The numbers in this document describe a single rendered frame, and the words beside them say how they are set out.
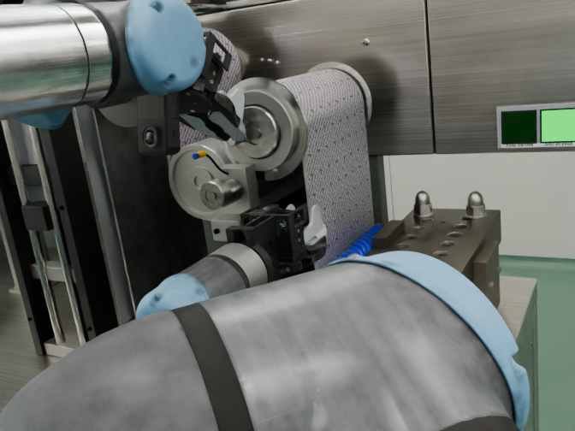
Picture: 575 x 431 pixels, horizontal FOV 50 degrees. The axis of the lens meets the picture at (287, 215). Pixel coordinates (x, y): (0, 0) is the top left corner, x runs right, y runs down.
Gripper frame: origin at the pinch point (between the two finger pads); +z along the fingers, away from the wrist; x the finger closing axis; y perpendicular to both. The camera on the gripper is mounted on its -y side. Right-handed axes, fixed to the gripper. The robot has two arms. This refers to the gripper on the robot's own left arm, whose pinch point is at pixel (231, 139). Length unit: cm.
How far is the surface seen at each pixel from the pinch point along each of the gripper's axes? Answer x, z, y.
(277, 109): -5.9, 0.6, 4.8
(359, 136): -8.4, 22.7, 12.6
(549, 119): -37, 31, 19
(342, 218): -8.3, 22.2, -2.5
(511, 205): 8, 265, 103
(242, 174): -0.5, 3.9, -3.5
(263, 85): -3.5, -0.6, 8.1
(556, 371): -26, 204, 7
